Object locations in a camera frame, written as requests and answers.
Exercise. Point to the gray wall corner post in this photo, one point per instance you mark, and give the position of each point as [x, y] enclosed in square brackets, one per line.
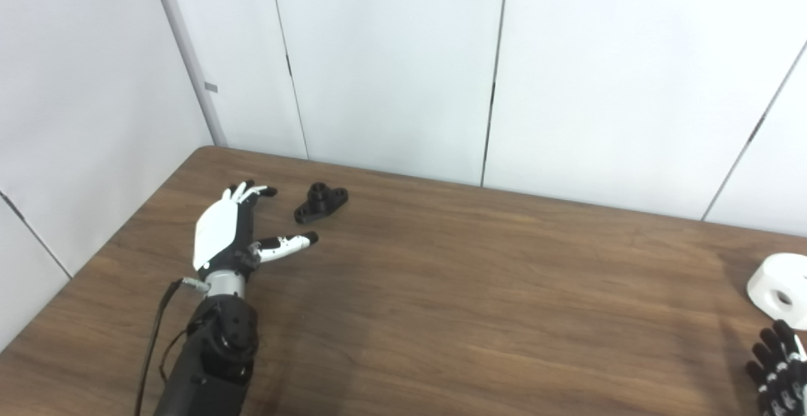
[189, 50]

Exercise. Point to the black flanged holder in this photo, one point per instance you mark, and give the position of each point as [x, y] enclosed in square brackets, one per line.
[318, 203]

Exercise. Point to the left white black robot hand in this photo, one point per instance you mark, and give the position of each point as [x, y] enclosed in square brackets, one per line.
[214, 233]

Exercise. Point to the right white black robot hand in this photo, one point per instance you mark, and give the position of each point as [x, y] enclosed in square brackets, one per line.
[785, 372]

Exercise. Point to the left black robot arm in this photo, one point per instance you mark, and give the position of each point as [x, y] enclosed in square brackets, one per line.
[214, 359]

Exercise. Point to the round white piece with holes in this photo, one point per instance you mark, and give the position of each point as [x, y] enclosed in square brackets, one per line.
[772, 277]

